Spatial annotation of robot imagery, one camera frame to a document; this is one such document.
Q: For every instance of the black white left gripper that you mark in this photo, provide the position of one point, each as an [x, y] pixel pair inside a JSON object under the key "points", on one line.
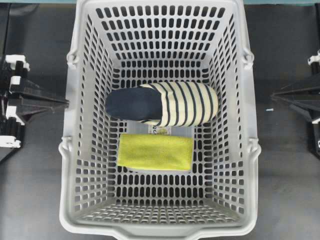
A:
{"points": [[14, 114]]}

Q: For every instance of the yellow folded cloth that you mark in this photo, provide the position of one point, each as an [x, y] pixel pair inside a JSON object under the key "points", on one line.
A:
{"points": [[155, 152]]}

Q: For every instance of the navy striped slipper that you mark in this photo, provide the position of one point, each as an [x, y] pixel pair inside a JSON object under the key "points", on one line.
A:
{"points": [[164, 104]]}

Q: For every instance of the small label sticker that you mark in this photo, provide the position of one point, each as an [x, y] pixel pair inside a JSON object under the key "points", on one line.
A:
{"points": [[157, 130]]}

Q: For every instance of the grey plastic shopping basket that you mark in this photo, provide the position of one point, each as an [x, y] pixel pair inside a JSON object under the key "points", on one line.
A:
{"points": [[118, 44]]}

